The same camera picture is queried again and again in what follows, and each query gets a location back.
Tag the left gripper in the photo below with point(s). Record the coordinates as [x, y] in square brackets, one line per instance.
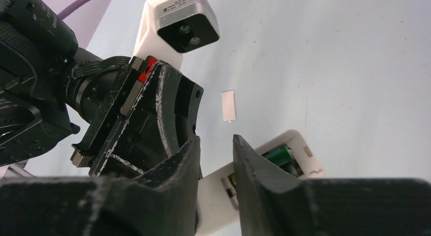
[161, 119]

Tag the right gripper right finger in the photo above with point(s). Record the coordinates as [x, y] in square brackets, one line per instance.
[273, 202]

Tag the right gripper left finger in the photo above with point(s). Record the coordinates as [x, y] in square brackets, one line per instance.
[162, 201]

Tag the green AAA battery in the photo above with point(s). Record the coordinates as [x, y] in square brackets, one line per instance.
[279, 156]

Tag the white remote control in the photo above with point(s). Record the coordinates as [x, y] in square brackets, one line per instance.
[217, 204]

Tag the white battery cover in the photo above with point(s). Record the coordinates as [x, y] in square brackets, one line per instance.
[228, 106]

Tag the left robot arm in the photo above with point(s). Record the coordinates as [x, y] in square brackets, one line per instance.
[38, 53]

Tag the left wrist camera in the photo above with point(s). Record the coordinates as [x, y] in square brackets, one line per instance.
[170, 28]

